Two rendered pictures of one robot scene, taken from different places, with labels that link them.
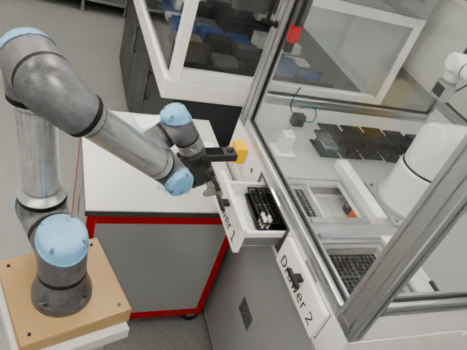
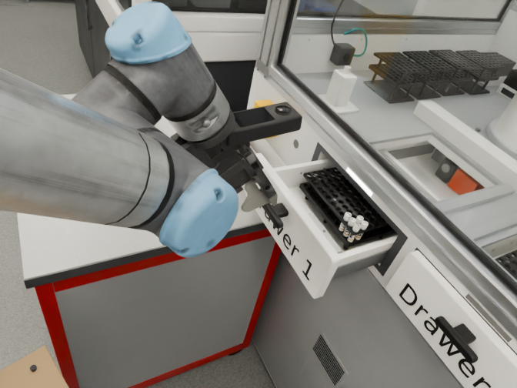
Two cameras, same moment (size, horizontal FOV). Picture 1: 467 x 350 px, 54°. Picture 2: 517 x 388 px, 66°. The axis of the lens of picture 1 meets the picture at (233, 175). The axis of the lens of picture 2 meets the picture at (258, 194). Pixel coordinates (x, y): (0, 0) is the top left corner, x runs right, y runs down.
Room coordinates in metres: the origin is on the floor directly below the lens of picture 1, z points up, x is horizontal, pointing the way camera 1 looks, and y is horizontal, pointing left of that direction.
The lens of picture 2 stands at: (0.65, 0.11, 1.39)
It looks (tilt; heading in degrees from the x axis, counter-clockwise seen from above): 41 degrees down; 352
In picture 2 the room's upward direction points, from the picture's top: 14 degrees clockwise
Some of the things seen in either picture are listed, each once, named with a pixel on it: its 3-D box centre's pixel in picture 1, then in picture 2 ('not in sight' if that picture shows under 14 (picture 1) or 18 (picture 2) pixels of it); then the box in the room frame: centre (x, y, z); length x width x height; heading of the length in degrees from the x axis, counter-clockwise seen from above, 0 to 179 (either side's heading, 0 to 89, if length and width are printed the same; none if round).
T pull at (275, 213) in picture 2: (223, 202); (276, 211); (1.17, 0.00, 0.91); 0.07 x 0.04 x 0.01; 28
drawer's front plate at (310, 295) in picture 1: (300, 284); (461, 340); (0.98, -0.30, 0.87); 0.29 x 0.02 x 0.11; 28
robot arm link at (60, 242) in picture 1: (61, 247); not in sight; (0.72, 0.33, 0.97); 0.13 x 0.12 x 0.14; 48
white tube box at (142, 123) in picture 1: (150, 126); not in sight; (1.62, 0.40, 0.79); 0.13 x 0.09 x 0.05; 134
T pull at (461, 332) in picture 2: (296, 278); (461, 336); (0.96, -0.28, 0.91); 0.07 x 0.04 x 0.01; 28
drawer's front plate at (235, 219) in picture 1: (228, 209); (285, 220); (1.18, -0.03, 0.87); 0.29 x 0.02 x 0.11; 28
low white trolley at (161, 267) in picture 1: (142, 223); (144, 249); (1.47, 0.31, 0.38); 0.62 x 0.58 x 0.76; 28
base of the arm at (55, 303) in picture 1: (62, 280); not in sight; (0.71, 0.31, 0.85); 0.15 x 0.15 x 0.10
